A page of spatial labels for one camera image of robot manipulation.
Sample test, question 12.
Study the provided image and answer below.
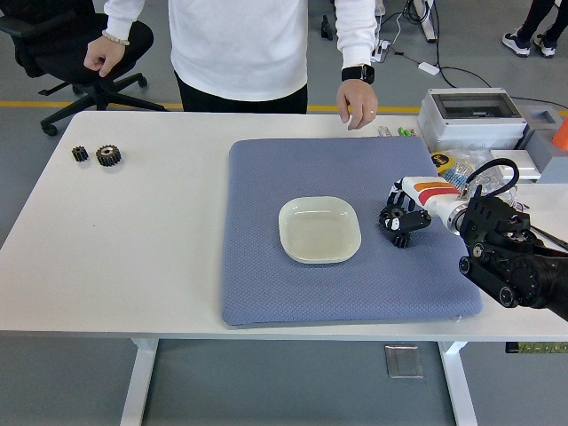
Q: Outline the person's right hand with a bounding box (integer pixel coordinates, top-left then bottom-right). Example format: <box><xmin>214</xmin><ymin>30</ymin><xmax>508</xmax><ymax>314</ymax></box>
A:
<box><xmin>83</xmin><ymin>34</ymin><xmax>130</xmax><ymax>79</ymax></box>

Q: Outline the person's left hand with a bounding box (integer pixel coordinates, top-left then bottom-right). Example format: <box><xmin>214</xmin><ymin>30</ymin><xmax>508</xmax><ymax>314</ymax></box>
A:
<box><xmin>335</xmin><ymin>79</ymin><xmax>379</xmax><ymax>131</ymax></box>

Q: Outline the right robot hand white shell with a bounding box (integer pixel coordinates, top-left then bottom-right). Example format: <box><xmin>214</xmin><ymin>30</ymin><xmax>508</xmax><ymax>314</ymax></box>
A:
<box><xmin>378</xmin><ymin>176</ymin><xmax>466</xmax><ymax>236</ymax></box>

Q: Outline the large black gear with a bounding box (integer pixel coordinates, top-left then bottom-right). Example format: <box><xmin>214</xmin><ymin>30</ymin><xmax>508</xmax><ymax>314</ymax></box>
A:
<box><xmin>378</xmin><ymin>204</ymin><xmax>406</xmax><ymax>230</ymax></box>
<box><xmin>95</xmin><ymin>144</ymin><xmax>122</xmax><ymax>168</ymax></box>

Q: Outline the black smartwatch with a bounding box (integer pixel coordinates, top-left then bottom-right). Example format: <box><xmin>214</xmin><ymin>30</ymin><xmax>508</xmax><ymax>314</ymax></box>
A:
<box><xmin>340</xmin><ymin>63</ymin><xmax>376</xmax><ymax>85</ymax></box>

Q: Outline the blue component strip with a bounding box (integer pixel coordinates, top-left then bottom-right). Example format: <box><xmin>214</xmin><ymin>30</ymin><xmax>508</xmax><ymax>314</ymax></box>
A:
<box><xmin>445</xmin><ymin>164</ymin><xmax>471</xmax><ymax>190</ymax></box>

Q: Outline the black office chair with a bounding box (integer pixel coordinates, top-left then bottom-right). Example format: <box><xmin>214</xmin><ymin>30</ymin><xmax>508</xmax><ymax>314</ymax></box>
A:
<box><xmin>0</xmin><ymin>0</ymin><xmax>170</xmax><ymax>138</ymax></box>

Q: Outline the white power strip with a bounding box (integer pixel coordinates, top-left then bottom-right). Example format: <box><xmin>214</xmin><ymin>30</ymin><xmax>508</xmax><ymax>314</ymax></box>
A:
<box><xmin>370</xmin><ymin>38</ymin><xmax>391</xmax><ymax>63</ymax></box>

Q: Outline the clear plastic parts bag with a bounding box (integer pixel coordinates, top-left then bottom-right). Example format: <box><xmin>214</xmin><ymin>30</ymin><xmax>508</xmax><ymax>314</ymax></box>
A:
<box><xmin>443</xmin><ymin>148</ymin><xmax>523</xmax><ymax>208</ymax></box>

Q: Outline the white desk leg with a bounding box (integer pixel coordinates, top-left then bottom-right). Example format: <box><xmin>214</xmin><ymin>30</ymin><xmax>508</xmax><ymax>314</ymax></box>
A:
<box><xmin>419</xmin><ymin>0</ymin><xmax>436</xmax><ymax>43</ymax></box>

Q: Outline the white square dish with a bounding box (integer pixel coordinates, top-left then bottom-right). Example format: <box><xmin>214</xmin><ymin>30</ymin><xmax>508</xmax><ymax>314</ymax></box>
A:
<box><xmin>278</xmin><ymin>195</ymin><xmax>363</xmax><ymax>266</ymax></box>

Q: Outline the grey block with recess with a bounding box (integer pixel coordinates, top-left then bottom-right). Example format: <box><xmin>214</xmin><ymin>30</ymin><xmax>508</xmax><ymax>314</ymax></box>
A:
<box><xmin>517</xmin><ymin>99</ymin><xmax>568</xmax><ymax>183</ymax></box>

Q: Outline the person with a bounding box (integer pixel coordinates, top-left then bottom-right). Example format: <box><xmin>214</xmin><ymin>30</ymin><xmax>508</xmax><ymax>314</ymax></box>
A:
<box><xmin>83</xmin><ymin>0</ymin><xmax>381</xmax><ymax>132</ymax></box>
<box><xmin>501</xmin><ymin>0</ymin><xmax>568</xmax><ymax>58</ymax></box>

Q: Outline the orange cone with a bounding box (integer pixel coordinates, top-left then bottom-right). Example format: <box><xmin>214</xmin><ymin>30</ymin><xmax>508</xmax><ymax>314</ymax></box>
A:
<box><xmin>551</xmin><ymin>117</ymin><xmax>568</xmax><ymax>152</ymax></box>

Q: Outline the blue-grey padded mat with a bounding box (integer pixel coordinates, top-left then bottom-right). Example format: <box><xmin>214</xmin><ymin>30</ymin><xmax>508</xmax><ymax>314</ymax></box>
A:
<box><xmin>219</xmin><ymin>137</ymin><xmax>484</xmax><ymax>329</ymax></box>

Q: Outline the metal floor plate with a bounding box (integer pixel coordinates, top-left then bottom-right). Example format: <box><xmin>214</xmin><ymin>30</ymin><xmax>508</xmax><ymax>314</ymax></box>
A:
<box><xmin>383</xmin><ymin>344</ymin><xmax>424</xmax><ymax>380</ymax></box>

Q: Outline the table height control panel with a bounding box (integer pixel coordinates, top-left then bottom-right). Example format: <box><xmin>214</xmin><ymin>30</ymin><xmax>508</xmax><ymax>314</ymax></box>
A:
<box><xmin>504</xmin><ymin>341</ymin><xmax>568</xmax><ymax>355</ymax></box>

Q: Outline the white table leg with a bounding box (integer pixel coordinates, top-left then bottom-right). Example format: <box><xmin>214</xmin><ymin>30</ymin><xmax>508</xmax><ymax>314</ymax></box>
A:
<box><xmin>119</xmin><ymin>337</ymin><xmax>160</xmax><ymax>426</ymax></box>
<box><xmin>437</xmin><ymin>340</ymin><xmax>479</xmax><ymax>426</ymax></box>

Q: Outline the white bead bracelet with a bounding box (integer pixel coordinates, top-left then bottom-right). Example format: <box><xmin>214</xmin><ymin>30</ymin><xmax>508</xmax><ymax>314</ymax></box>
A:
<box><xmin>100</xmin><ymin>29</ymin><xmax>131</xmax><ymax>47</ymax></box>

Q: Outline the grey electrical enclosure box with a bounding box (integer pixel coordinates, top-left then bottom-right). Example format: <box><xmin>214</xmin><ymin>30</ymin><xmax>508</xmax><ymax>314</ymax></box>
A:
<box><xmin>417</xmin><ymin>87</ymin><xmax>529</xmax><ymax>152</ymax></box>

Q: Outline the white switch panel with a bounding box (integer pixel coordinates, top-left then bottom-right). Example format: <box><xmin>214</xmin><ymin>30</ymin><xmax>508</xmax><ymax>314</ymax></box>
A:
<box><xmin>490</xmin><ymin>149</ymin><xmax>543</xmax><ymax>181</ymax></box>

